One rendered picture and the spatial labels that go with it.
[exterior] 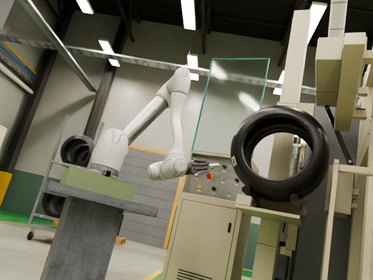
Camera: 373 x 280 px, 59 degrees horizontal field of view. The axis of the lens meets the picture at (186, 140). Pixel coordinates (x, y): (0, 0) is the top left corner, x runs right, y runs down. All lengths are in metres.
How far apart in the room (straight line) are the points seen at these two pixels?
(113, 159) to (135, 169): 9.72
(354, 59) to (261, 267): 1.38
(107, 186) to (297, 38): 1.94
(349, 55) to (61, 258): 1.72
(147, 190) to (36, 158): 4.22
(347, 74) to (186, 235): 1.66
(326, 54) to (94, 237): 1.54
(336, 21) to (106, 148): 2.12
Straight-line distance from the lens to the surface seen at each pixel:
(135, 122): 2.00
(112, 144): 1.71
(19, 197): 12.78
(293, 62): 2.74
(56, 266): 1.63
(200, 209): 2.73
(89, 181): 1.60
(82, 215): 1.61
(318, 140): 2.06
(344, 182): 2.31
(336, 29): 3.04
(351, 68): 2.01
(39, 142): 12.93
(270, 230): 2.34
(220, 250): 2.65
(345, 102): 2.20
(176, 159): 1.64
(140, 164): 11.41
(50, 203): 5.63
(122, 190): 1.64
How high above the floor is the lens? 0.56
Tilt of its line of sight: 16 degrees up
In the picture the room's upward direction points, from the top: 13 degrees clockwise
